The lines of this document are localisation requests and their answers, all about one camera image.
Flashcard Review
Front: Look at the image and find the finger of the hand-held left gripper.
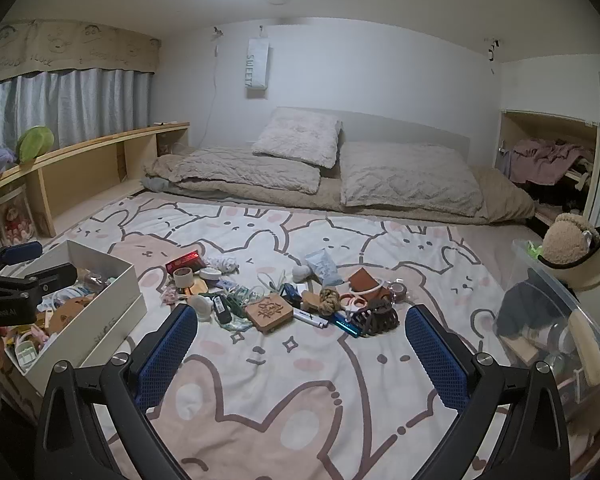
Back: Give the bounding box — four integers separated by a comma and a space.
0, 241, 43, 276
0, 262, 78, 311

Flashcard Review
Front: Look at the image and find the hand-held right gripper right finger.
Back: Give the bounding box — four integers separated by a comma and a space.
404, 304, 573, 480

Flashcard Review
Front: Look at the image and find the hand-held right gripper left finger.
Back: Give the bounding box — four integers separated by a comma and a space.
32, 302, 201, 480

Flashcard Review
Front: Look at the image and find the white storage box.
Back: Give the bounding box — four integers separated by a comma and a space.
0, 239, 148, 396

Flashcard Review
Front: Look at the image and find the beige rope knot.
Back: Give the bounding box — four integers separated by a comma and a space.
319, 286, 343, 314

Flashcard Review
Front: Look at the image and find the framed picture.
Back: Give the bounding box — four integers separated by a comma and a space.
0, 190, 36, 246

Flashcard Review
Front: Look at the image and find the brown round piece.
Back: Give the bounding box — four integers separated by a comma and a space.
55, 297, 93, 331

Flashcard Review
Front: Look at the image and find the white round jar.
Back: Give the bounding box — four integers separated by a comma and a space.
187, 294, 216, 322

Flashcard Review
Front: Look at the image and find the black rectangular device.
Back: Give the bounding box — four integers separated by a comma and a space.
214, 294, 237, 324

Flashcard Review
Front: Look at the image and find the brown hair claw clip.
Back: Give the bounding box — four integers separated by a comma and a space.
349, 299, 399, 337

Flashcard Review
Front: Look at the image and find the blue patterned plastic bag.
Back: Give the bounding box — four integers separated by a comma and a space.
220, 305, 256, 332

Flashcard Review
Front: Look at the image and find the wooden bedside shelf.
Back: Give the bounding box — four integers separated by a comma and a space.
0, 121, 191, 246

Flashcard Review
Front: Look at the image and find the red cardboard box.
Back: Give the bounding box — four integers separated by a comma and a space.
165, 254, 207, 275

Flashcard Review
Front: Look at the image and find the dark cloth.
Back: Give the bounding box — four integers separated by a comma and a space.
497, 270, 551, 336

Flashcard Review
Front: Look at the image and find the green plush toy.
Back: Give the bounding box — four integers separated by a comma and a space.
16, 126, 56, 163

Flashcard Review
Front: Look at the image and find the white patterned scrunchie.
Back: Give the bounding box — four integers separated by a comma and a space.
207, 255, 240, 275

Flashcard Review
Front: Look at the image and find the carved wooden block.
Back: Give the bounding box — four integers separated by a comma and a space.
244, 294, 294, 334

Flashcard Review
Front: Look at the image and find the brown leather wallet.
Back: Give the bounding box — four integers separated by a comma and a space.
346, 267, 390, 302

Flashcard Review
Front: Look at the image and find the clear plastic bin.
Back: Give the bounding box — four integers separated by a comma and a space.
495, 240, 600, 426

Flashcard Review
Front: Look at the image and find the rabbit printed blanket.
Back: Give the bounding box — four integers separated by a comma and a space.
45, 195, 546, 480

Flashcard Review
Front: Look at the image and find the white lighter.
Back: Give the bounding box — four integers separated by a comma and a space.
292, 307, 329, 329

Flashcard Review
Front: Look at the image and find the light blue packet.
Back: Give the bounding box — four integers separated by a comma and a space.
305, 249, 344, 286

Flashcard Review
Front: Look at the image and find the blue grey curtain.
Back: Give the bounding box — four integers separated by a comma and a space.
0, 67, 153, 153

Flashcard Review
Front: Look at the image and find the beige fuzzy hat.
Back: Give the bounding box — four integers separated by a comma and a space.
542, 213, 593, 266

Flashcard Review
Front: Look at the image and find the beige mattress bedding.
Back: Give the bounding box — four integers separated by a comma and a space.
140, 152, 536, 223

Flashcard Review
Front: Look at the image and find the beige quilted large pillow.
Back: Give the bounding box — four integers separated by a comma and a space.
339, 141, 485, 220

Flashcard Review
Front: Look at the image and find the beige quilted flat pillow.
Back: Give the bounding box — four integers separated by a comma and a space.
142, 146, 323, 195

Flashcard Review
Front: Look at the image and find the beige printed curtain valance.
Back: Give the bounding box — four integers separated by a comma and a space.
0, 19, 161, 83

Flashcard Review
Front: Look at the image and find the pink clothes pile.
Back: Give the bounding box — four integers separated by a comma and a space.
510, 139, 596, 186

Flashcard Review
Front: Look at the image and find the fluffy cream pillow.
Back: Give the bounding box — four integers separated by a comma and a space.
251, 107, 343, 168

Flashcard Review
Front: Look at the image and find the wooden closet niche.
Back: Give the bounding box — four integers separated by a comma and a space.
495, 110, 600, 233

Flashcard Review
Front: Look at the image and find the white hanging bag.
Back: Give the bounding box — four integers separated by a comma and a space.
245, 37, 271, 97

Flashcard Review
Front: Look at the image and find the cream brush handle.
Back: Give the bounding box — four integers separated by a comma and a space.
570, 310, 600, 386

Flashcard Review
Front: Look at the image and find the white wall cable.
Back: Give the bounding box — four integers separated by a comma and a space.
200, 27, 226, 146

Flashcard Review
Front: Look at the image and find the wall hook with cable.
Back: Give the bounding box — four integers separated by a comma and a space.
485, 37, 501, 73

